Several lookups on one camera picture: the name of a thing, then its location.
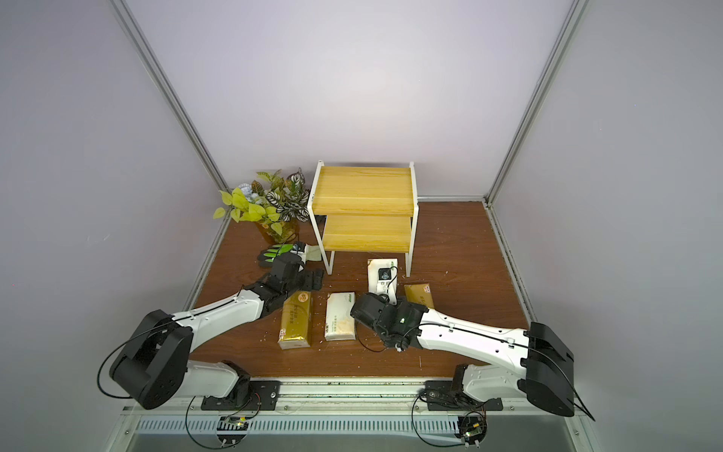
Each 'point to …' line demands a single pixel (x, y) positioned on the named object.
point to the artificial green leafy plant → (273, 199)
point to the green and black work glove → (312, 253)
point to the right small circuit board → (472, 427)
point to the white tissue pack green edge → (339, 322)
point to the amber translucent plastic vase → (280, 232)
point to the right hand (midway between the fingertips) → (377, 297)
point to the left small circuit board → (232, 429)
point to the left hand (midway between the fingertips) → (315, 267)
